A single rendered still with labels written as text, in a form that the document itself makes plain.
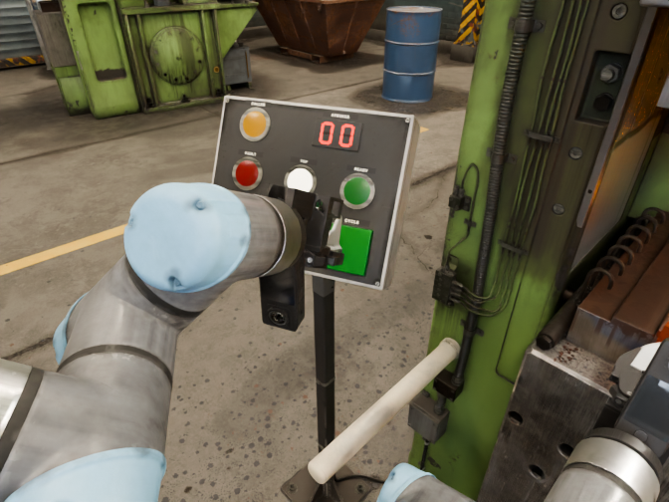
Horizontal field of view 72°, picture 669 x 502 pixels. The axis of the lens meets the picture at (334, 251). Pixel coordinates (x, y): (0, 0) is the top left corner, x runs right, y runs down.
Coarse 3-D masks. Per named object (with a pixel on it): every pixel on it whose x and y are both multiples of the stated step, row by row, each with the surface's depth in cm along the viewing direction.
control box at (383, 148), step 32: (224, 128) 80; (288, 128) 77; (320, 128) 75; (384, 128) 72; (416, 128) 74; (224, 160) 81; (256, 160) 78; (288, 160) 77; (320, 160) 75; (352, 160) 74; (384, 160) 72; (256, 192) 79; (320, 192) 76; (384, 192) 72; (352, 224) 74; (384, 224) 73; (384, 256) 73; (384, 288) 75
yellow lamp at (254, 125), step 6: (252, 114) 78; (258, 114) 78; (246, 120) 79; (252, 120) 78; (258, 120) 78; (264, 120) 78; (246, 126) 79; (252, 126) 78; (258, 126) 78; (264, 126) 78; (246, 132) 79; (252, 132) 78; (258, 132) 78
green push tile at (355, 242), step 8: (344, 232) 74; (352, 232) 73; (360, 232) 73; (368, 232) 73; (344, 240) 74; (352, 240) 73; (360, 240) 73; (368, 240) 73; (344, 248) 74; (352, 248) 73; (360, 248) 73; (368, 248) 73; (344, 256) 74; (352, 256) 74; (360, 256) 73; (368, 256) 74; (344, 264) 74; (352, 264) 74; (360, 264) 73; (352, 272) 74; (360, 272) 73
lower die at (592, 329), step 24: (624, 264) 76; (648, 264) 76; (600, 288) 70; (624, 288) 70; (648, 288) 69; (576, 312) 67; (600, 312) 66; (624, 312) 64; (648, 312) 64; (576, 336) 69; (600, 336) 66; (624, 336) 63; (648, 336) 61
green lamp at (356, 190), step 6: (348, 180) 74; (354, 180) 73; (360, 180) 73; (348, 186) 74; (354, 186) 73; (360, 186) 73; (366, 186) 73; (348, 192) 74; (354, 192) 73; (360, 192) 73; (366, 192) 73; (348, 198) 74; (354, 198) 73; (360, 198) 73; (366, 198) 73; (354, 204) 74
